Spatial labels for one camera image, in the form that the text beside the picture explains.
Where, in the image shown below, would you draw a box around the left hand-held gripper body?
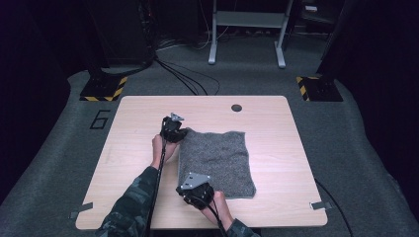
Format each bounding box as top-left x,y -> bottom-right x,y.
160,113 -> 186,144

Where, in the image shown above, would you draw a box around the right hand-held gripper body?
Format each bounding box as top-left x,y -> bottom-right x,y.
180,172 -> 215,211

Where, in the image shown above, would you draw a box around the gray cloth towel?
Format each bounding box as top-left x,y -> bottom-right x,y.
177,127 -> 257,199

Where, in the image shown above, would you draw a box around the person's left hand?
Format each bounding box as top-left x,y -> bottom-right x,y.
150,133 -> 181,170

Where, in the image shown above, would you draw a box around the person's right hand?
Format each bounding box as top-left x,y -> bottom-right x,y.
201,191 -> 235,226

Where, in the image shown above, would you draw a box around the gray tape strip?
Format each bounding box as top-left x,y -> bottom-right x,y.
311,200 -> 333,211
68,201 -> 95,219

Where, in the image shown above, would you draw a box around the black equipment tower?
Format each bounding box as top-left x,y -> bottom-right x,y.
86,0 -> 156,77

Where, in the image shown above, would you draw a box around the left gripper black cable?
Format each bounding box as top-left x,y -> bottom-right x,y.
144,118 -> 168,237

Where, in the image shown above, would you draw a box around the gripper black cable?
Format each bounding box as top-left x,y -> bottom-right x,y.
144,118 -> 168,237
189,194 -> 229,237

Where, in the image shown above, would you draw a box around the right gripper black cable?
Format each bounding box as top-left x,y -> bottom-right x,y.
189,194 -> 229,237

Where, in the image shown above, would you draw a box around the black floor cable bundle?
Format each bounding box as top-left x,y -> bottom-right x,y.
153,56 -> 221,97

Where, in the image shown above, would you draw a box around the hazard-striped black base plate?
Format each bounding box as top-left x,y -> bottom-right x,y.
295,76 -> 344,103
79,76 -> 128,103

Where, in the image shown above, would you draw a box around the white floor cables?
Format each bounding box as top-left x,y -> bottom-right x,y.
155,26 -> 230,52

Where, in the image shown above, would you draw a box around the white metal desk frame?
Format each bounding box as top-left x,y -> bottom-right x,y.
208,0 -> 294,69

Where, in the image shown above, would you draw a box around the thin black floor cable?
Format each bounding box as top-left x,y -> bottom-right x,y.
314,178 -> 354,237

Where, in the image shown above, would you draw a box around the black stand post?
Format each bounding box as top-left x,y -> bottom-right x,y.
315,0 -> 359,83

